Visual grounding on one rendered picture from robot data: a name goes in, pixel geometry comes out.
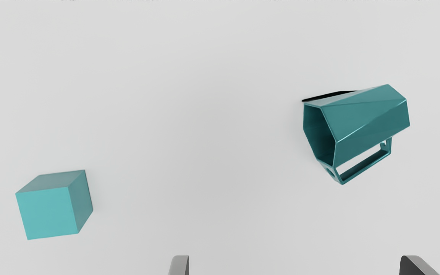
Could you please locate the teal faceted mug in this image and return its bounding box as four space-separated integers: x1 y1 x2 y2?
302 84 411 185

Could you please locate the teal cube block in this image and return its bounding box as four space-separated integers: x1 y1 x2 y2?
15 170 94 241

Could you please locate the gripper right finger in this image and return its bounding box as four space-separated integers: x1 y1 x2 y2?
400 255 440 275

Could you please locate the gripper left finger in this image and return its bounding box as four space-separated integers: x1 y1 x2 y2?
168 256 190 275

